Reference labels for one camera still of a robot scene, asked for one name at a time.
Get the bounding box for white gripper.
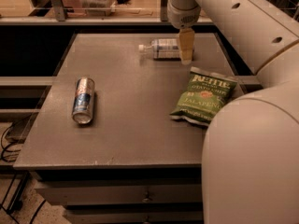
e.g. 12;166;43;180
167;0;201;65

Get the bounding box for clear plastic water bottle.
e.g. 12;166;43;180
138;38;180;60

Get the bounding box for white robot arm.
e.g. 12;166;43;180
168;0;299;224

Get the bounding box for green jalapeno chips bag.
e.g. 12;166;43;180
170;67;238;127

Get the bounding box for clear plastic container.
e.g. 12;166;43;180
79;0;116;17

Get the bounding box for silver blue energy drink can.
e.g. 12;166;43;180
72;77;95;124

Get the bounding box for metal shelf rail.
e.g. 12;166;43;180
0;0;216;27

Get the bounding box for black cables on floor left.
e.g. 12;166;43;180
0;115;48;224

